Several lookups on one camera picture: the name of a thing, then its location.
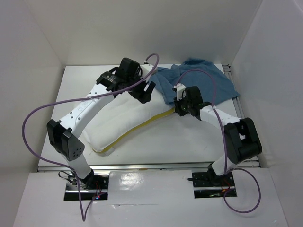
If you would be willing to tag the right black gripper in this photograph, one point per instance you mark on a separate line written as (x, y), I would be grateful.
(178, 109)

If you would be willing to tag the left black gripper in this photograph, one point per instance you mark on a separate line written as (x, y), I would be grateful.
(144, 96)

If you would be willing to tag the blue pillowcase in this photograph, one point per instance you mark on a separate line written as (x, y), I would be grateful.
(213, 84)

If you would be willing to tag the white pillow yellow edge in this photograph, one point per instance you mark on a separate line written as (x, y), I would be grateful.
(122, 116)

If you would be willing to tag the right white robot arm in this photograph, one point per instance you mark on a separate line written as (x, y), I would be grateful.
(240, 138)

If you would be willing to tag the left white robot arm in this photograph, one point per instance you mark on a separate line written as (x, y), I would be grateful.
(64, 134)

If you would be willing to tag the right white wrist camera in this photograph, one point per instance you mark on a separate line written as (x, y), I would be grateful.
(179, 89)

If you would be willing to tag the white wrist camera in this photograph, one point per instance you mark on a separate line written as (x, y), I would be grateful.
(179, 89)
(146, 68)

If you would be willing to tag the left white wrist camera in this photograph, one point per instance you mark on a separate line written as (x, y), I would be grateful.
(146, 68)

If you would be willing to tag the aluminium side rail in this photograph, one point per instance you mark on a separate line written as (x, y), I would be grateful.
(236, 101)

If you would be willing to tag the aluminium front rail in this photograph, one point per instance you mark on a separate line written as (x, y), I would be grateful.
(165, 166)

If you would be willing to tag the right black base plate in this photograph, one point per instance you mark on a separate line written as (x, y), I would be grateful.
(216, 188)

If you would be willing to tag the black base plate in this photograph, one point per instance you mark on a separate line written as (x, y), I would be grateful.
(98, 189)
(216, 188)

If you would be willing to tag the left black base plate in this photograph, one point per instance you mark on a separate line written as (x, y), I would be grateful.
(98, 189)

